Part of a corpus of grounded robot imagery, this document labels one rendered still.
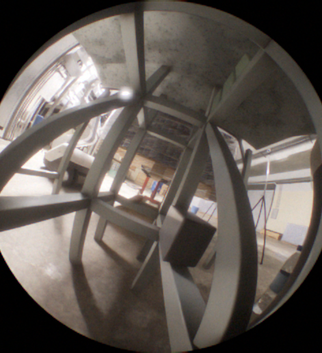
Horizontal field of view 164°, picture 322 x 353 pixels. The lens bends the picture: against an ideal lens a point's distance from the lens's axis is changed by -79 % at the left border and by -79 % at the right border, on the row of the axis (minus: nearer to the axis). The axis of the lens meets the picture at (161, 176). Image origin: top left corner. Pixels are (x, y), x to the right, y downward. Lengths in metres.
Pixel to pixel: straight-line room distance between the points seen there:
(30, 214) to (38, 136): 0.10
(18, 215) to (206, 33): 0.50
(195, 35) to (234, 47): 0.11
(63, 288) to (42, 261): 0.11
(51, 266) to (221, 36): 0.77
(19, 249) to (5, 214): 0.31
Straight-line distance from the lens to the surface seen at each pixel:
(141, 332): 0.38
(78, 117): 0.18
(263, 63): 0.22
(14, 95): 2.18
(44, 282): 0.40
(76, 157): 1.11
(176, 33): 0.42
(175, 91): 0.62
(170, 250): 0.16
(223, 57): 0.42
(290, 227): 7.23
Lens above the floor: 0.35
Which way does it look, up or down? 6 degrees up
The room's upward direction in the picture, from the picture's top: 23 degrees clockwise
